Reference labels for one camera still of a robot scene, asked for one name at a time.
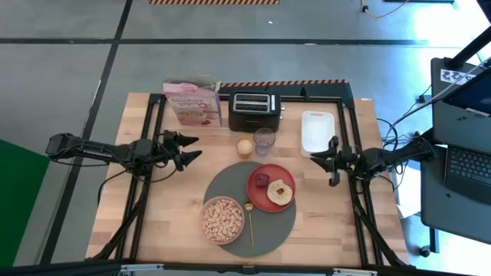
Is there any bagel with jam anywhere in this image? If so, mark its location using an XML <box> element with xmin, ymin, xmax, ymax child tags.
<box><xmin>266</xmin><ymin>179</ymin><xmax>295</xmax><ymax>207</ymax></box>

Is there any black slanted pole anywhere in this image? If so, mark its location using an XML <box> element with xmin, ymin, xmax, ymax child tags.
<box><xmin>447</xmin><ymin>25</ymin><xmax>491</xmax><ymax>70</ymax></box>

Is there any small amber cup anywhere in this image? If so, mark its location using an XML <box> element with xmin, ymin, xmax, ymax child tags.
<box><xmin>235</xmin><ymin>136</ymin><xmax>255</xmax><ymax>159</ymax></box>

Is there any black aluminium table frame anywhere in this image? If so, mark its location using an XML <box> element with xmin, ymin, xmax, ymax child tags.
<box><xmin>86</xmin><ymin>91</ymin><xmax>415</xmax><ymax>269</ymax></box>

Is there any red plate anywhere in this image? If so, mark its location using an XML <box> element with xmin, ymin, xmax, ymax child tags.
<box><xmin>245</xmin><ymin>163</ymin><xmax>297</xmax><ymax>213</ymax></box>

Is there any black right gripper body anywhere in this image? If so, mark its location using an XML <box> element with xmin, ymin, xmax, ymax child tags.
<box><xmin>329</xmin><ymin>135</ymin><xmax>365</xmax><ymax>188</ymax></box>

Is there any grey round placemat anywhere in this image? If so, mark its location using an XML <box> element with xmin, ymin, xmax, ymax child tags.
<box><xmin>203</xmin><ymin>160</ymin><xmax>297</xmax><ymax>258</ymax></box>

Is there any black laptop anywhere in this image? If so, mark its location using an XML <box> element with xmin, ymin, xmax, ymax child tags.
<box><xmin>443</xmin><ymin>144</ymin><xmax>491</xmax><ymax>204</ymax></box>

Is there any gold spoon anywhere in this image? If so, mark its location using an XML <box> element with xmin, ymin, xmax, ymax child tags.
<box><xmin>243</xmin><ymin>201</ymin><xmax>256</xmax><ymax>248</ymax></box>

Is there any yellow cable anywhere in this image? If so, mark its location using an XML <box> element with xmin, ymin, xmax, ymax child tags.
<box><xmin>359</xmin><ymin>0</ymin><xmax>410</xmax><ymax>19</ymax></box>

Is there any pink cereal box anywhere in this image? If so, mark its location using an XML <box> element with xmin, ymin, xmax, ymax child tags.
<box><xmin>161</xmin><ymin>75</ymin><xmax>223</xmax><ymax>127</ymax></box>

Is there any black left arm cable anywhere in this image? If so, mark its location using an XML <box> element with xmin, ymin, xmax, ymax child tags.
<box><xmin>137</xmin><ymin>166</ymin><xmax>178</xmax><ymax>184</ymax></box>

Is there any pink bowl of cereal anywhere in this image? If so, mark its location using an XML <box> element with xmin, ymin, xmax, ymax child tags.
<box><xmin>200</xmin><ymin>195</ymin><xmax>246</xmax><ymax>245</ymax></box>

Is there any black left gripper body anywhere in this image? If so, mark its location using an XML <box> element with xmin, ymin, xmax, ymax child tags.
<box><xmin>153</xmin><ymin>130</ymin><xmax>186</xmax><ymax>172</ymax></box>

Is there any dark tilted screen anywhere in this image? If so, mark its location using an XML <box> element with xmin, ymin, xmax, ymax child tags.
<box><xmin>441</xmin><ymin>67</ymin><xmax>491</xmax><ymax>116</ymax></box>

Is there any white plastic bin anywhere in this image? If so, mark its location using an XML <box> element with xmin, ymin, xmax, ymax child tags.
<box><xmin>300</xmin><ymin>110</ymin><xmax>338</xmax><ymax>158</ymax></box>

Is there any black toaster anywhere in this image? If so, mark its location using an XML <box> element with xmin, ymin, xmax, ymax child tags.
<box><xmin>228</xmin><ymin>91</ymin><xmax>285</xmax><ymax>133</ymax></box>

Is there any dark red apple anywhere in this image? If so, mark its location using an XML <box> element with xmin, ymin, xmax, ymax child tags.
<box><xmin>255</xmin><ymin>172</ymin><xmax>271</xmax><ymax>189</ymax></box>

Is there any white patterned label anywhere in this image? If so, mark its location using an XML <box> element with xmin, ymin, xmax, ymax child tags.
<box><xmin>440</xmin><ymin>67</ymin><xmax>476</xmax><ymax>86</ymax></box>

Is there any green floor mat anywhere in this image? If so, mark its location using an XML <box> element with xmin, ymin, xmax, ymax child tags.
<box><xmin>0</xmin><ymin>139</ymin><xmax>51</xmax><ymax>268</ymax></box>

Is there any clear drinking glass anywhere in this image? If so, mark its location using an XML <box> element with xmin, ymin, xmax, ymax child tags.
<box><xmin>253</xmin><ymin>127</ymin><xmax>276</xmax><ymax>157</ymax></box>

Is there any white box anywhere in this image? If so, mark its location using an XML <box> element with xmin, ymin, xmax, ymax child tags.
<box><xmin>394</xmin><ymin>164</ymin><xmax>423</xmax><ymax>219</ymax></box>

